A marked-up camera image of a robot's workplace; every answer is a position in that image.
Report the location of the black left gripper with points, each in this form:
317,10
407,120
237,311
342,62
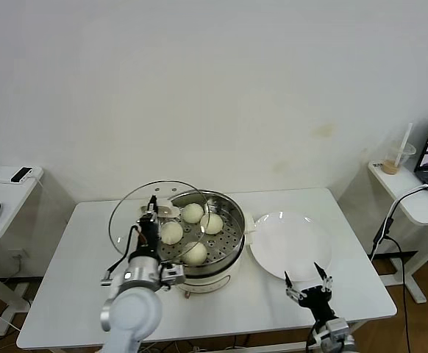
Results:
149,235

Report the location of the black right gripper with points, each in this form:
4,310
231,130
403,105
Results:
318,301

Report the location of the white steamed baozi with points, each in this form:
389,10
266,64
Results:
194,253
211,224
173,232
193,213

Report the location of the grey-white left robot arm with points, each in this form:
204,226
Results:
133,316

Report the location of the grey-white right robot arm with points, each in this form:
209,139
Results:
341,345

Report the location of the perforated steel steamer basket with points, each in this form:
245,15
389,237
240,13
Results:
228,242

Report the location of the white round plate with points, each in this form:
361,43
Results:
291,242

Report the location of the white electric cooker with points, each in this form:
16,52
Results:
214,285

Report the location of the black floor bar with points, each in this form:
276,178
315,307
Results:
409,254
19,281

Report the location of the white side table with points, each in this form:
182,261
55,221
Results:
394,184
4,220

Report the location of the black smartphone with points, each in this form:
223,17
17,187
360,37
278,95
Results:
21,175

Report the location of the clear plastic drink cup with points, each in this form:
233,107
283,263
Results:
390,167

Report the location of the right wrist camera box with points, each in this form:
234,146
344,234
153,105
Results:
337,326

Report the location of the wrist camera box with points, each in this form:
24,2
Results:
171,276
337,326

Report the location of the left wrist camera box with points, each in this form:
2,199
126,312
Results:
171,276

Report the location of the white table frame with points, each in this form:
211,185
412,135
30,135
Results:
273,345

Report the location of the white wall socket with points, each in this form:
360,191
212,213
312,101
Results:
18,254

